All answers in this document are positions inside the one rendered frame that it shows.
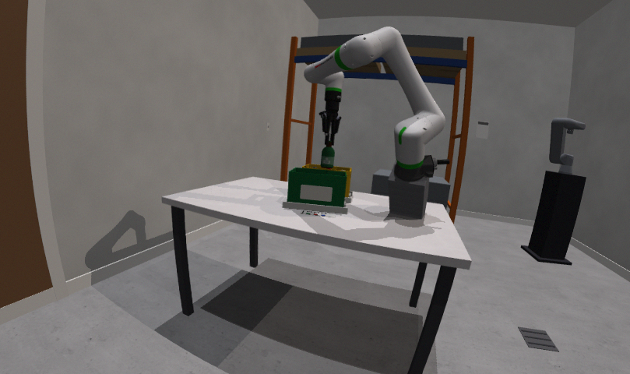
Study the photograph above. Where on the green divided crate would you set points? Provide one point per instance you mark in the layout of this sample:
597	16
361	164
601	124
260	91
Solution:
314	186

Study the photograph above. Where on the yellow divided crate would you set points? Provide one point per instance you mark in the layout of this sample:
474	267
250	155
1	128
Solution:
311	166

